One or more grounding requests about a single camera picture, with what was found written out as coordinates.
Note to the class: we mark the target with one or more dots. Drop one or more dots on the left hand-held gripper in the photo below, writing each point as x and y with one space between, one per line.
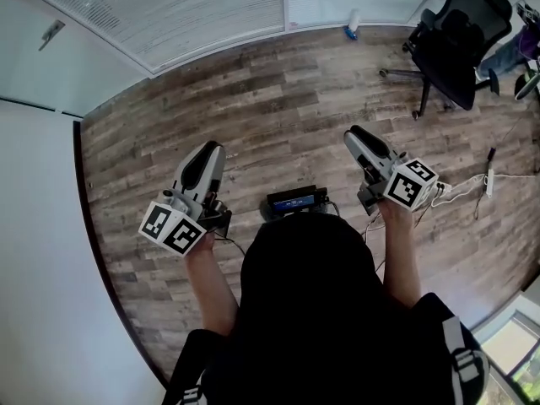
173 228

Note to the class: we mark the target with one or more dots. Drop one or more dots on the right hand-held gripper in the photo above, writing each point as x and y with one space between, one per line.
409 186

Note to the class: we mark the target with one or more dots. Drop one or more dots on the person's right forearm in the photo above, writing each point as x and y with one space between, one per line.
398 260

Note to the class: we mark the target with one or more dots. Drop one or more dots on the person's left forearm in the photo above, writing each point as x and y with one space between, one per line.
211 285

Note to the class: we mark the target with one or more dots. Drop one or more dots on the white charger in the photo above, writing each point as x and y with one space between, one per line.
443 187

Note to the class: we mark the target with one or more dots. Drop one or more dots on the black device with screen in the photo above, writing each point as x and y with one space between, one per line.
293 203

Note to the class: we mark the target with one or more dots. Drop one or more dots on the black office chair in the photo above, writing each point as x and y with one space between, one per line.
455 57

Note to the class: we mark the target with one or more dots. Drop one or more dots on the blue and white bottle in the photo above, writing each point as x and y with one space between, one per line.
353 19

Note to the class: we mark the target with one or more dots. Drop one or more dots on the glass door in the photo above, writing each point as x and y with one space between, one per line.
63 70

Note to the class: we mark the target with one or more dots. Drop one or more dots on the person's black shirt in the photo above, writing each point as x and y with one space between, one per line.
312 310

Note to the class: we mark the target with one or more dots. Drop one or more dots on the window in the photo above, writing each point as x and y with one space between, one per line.
514 352

